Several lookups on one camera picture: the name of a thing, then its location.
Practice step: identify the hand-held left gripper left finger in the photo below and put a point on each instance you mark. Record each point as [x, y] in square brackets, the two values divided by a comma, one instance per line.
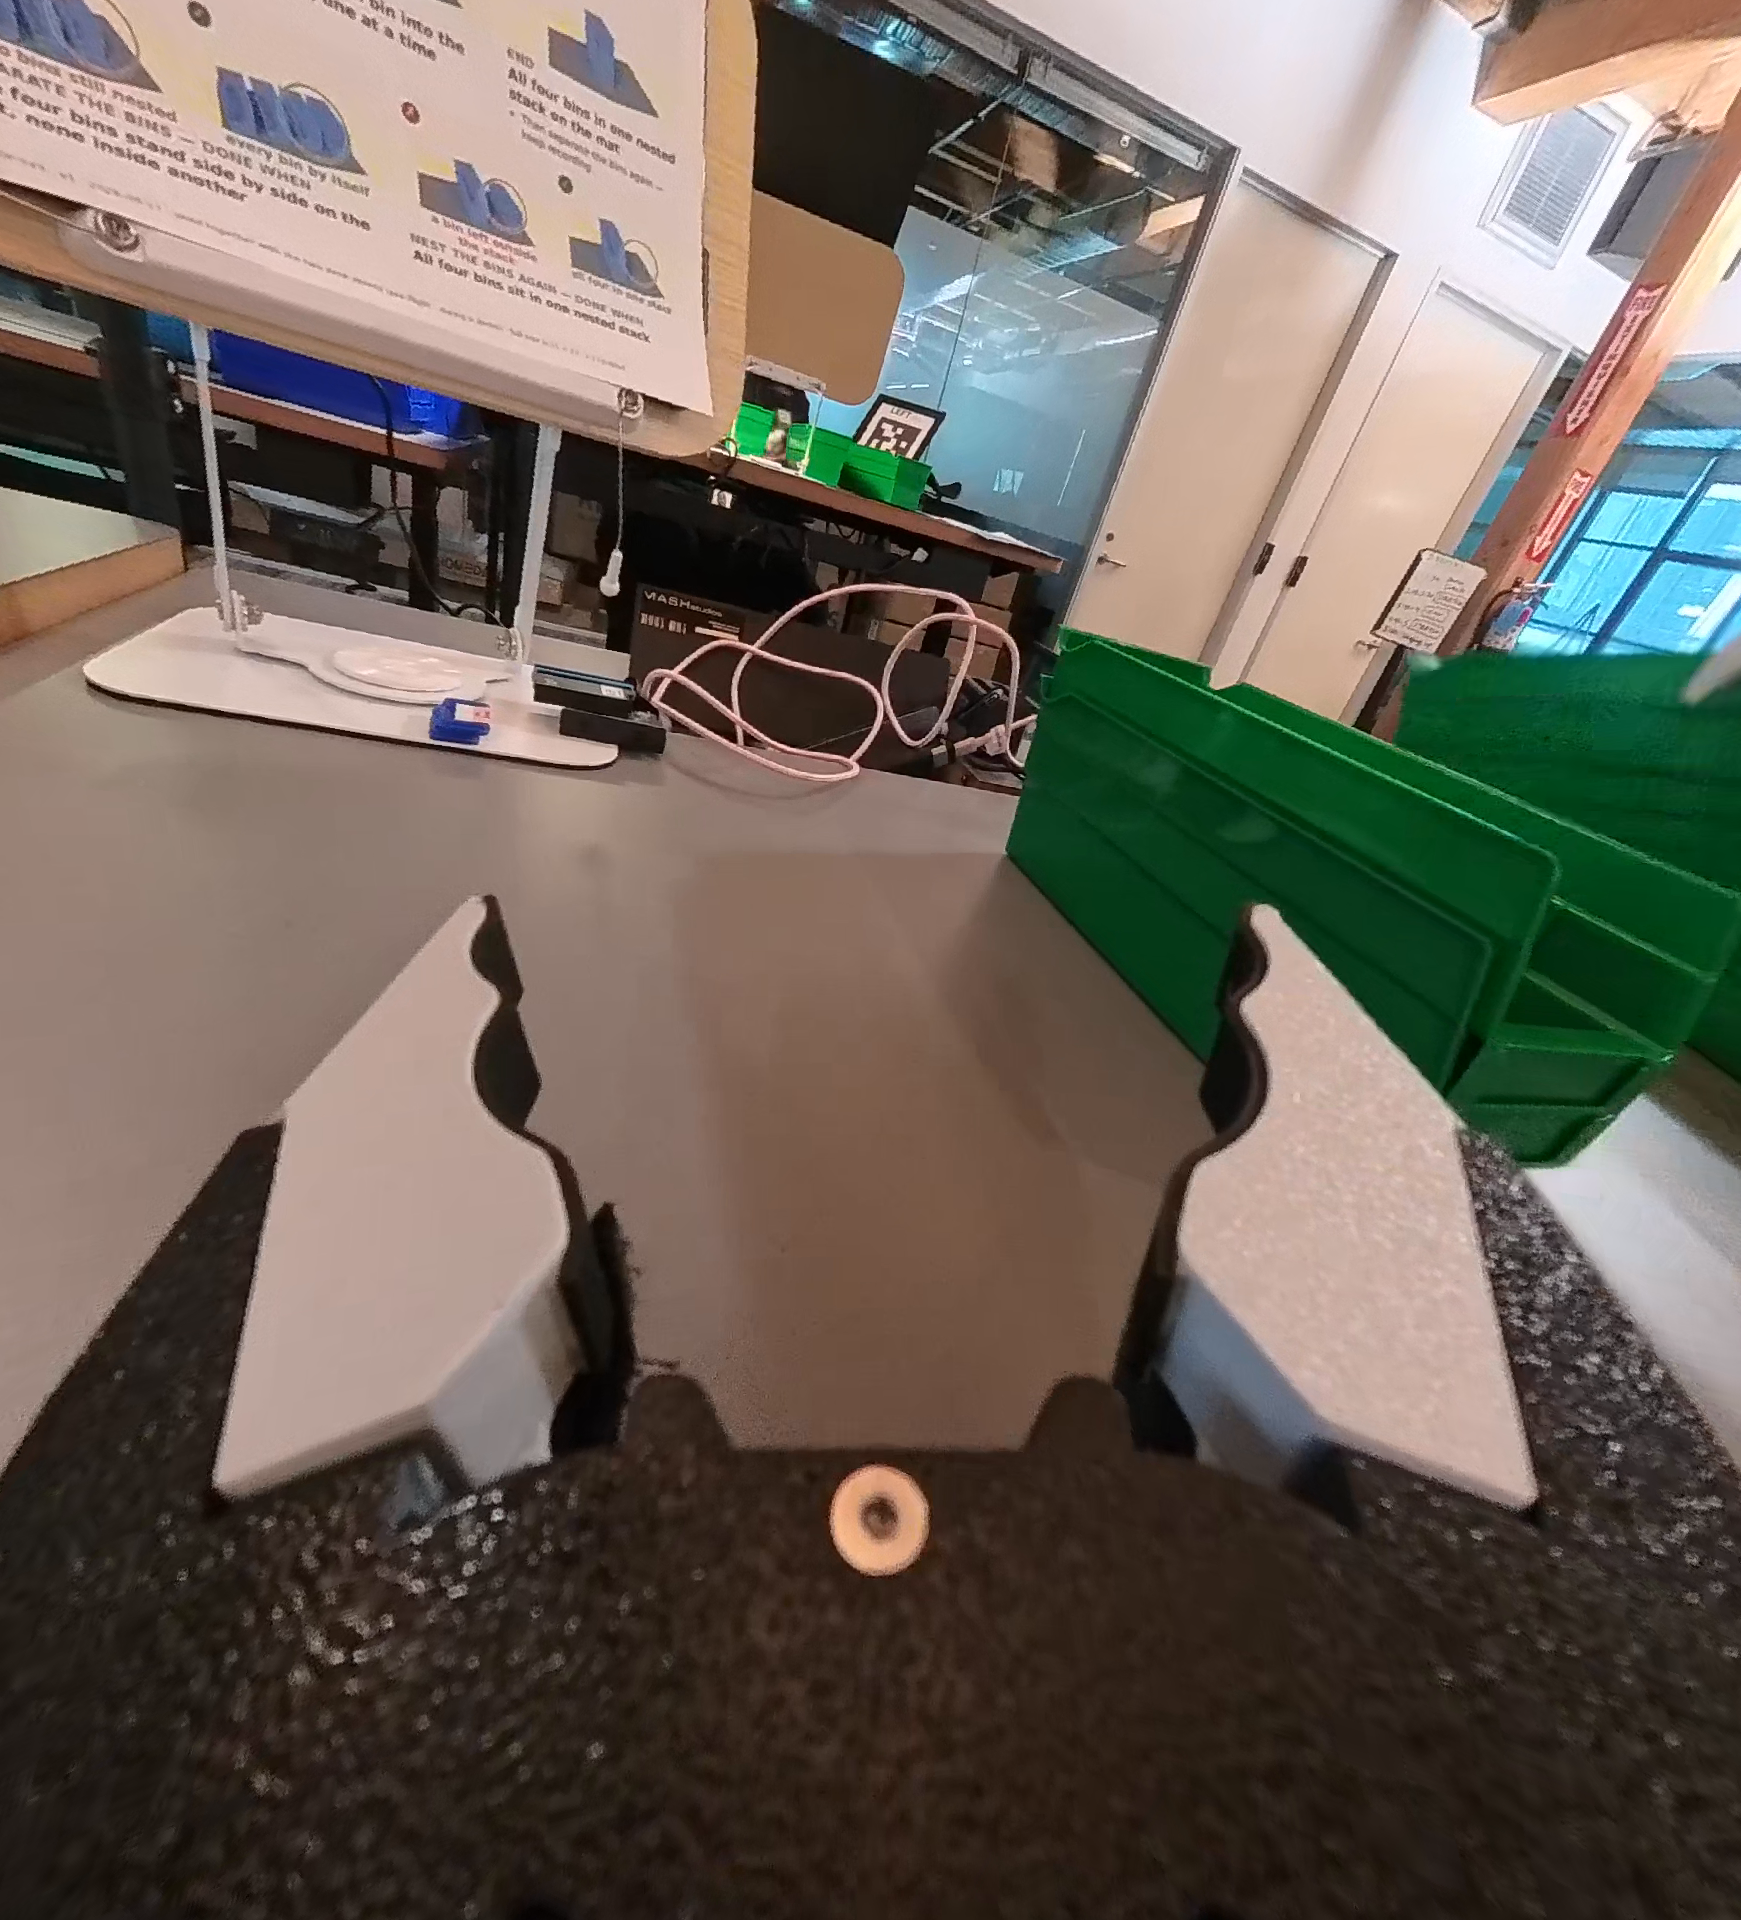
[406, 1273]

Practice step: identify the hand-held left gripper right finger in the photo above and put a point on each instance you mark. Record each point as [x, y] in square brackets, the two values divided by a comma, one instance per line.
[1351, 1273]

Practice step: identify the red fire extinguisher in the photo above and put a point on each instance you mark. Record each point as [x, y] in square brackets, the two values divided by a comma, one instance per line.
[1514, 616]

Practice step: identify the red vertical sign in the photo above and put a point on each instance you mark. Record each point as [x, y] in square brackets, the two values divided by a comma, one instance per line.
[1612, 360]

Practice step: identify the whiteboard sign stand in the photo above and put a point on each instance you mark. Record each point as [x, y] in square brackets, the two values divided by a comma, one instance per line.
[1429, 599]

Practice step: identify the white door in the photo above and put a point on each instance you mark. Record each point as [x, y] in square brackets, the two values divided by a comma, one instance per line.
[1412, 479]
[1230, 419]

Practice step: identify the small blue case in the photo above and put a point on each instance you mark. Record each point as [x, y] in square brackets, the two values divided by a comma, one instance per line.
[460, 720]

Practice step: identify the black flat box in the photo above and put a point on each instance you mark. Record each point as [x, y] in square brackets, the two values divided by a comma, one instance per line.
[617, 730]

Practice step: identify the white round puck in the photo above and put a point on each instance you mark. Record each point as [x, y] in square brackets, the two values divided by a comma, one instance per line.
[399, 671]

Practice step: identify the white document stand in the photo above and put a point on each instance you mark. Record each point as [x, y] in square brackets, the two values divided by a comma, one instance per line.
[181, 675]

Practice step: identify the wood-edged side table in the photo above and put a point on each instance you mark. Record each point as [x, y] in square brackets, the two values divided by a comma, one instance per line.
[15, 585]

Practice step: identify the blue plastic tote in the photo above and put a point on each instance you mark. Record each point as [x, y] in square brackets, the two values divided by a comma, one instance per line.
[332, 390]

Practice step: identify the fiducial marker sign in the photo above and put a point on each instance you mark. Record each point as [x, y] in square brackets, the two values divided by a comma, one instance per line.
[901, 433]

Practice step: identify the wooden board stand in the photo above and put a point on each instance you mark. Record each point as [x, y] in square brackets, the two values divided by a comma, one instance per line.
[826, 300]

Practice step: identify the long wooden work table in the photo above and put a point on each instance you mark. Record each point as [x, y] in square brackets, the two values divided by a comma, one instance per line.
[1, 337]

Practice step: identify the wooden backing board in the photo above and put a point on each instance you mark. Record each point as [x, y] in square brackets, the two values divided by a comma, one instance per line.
[729, 226]

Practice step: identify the printed instruction sheet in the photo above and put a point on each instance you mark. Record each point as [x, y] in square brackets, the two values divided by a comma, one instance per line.
[361, 148]

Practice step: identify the bright window wall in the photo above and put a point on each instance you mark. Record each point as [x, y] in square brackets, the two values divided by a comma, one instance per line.
[1712, 524]

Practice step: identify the wooden support post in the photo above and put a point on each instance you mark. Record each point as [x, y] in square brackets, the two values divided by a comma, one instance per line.
[1679, 271]

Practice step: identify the black wall speaker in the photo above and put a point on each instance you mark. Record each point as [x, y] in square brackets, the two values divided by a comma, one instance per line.
[1679, 210]

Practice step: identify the wall vent grille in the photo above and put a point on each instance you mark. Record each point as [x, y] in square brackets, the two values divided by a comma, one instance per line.
[1558, 188]

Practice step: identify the glass partition wall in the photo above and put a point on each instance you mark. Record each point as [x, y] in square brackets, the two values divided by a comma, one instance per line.
[1036, 300]

